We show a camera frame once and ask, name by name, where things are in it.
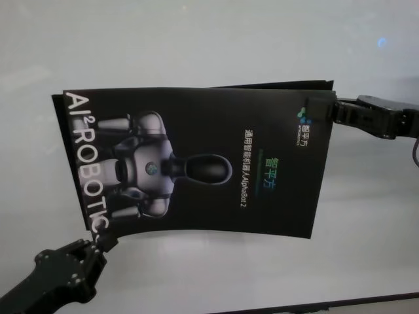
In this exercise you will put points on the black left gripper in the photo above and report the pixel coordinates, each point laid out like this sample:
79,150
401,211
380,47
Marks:
68,265

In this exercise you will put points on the black tape frame outline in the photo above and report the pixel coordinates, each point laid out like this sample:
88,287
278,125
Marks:
57,108

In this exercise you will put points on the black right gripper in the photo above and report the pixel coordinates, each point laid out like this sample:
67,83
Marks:
389,117

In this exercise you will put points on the black robot print poster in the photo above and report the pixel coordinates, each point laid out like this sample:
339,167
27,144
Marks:
203,157

